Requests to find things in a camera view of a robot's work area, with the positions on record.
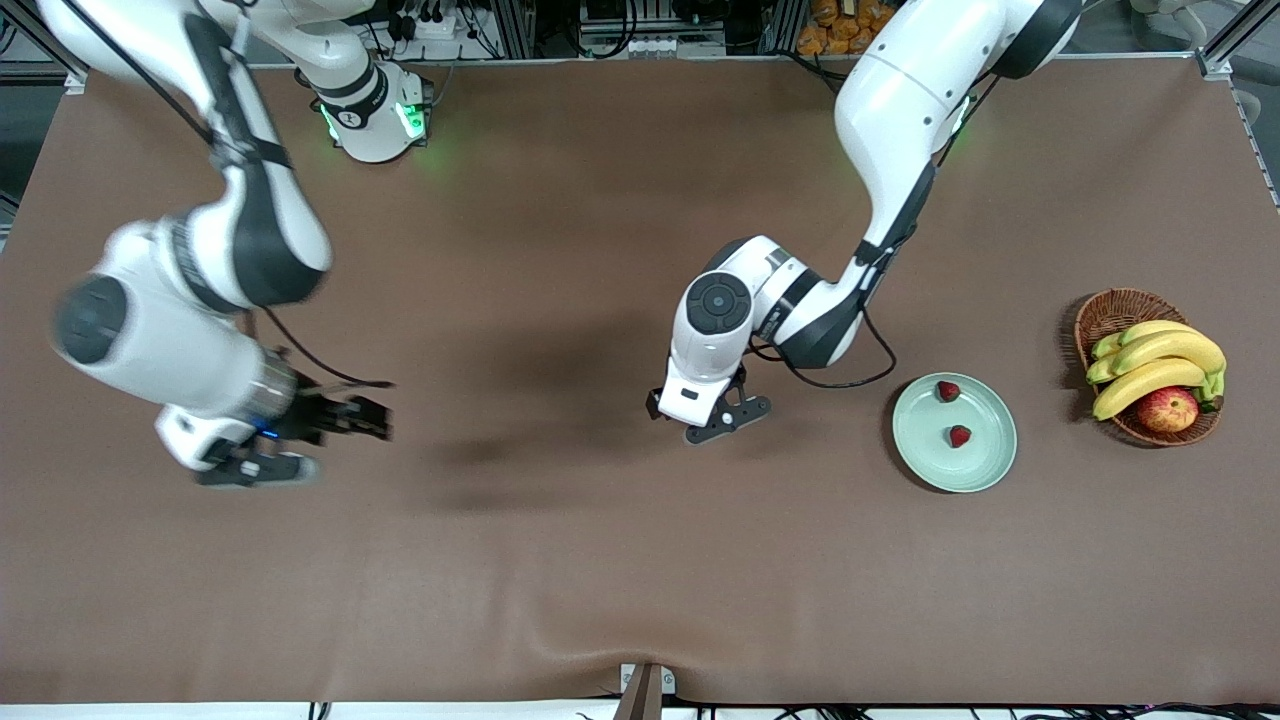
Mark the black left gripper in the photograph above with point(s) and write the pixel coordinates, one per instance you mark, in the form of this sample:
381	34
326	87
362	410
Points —
652	406

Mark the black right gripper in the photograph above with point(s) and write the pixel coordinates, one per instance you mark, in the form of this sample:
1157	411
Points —
313	414

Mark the red and green strawberry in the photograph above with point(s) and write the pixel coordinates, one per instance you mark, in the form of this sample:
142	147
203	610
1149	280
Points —
947	391

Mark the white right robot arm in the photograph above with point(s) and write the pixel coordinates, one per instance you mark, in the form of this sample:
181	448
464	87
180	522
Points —
260	230

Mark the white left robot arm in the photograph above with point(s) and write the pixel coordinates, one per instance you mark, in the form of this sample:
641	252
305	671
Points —
890	110

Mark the pale green plate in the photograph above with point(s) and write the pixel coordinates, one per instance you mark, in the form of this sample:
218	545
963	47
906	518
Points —
990	450

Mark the brown table cloth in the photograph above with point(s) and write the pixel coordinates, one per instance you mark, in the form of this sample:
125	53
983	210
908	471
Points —
560	560

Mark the white terminal block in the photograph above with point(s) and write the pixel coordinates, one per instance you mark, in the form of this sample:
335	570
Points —
660	46

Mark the white power strip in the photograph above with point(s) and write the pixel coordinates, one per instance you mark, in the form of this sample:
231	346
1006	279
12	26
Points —
430	27

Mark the orange fruit pile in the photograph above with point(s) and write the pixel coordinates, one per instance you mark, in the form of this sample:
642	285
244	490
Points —
840	30

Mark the green banana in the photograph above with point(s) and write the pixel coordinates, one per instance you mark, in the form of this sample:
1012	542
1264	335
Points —
1105	346
1100	370

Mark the brown wicker basket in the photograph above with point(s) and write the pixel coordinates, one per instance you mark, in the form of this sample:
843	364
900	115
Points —
1115	312

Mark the long yellow banana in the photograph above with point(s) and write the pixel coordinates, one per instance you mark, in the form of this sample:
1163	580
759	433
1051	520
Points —
1140	386

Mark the small yellow banana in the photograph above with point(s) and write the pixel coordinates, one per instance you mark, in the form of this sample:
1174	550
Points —
1155	328

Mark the red apple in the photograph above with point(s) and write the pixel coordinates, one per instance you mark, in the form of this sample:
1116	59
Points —
1168	410

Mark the large yellow banana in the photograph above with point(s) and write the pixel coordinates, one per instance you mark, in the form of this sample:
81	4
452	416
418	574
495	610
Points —
1180	348

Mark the grey metal mounting bracket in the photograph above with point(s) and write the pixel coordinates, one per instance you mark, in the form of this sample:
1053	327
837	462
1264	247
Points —
640	695

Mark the aluminium frame post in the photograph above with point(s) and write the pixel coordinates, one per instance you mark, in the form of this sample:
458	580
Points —
60	58
1235	35

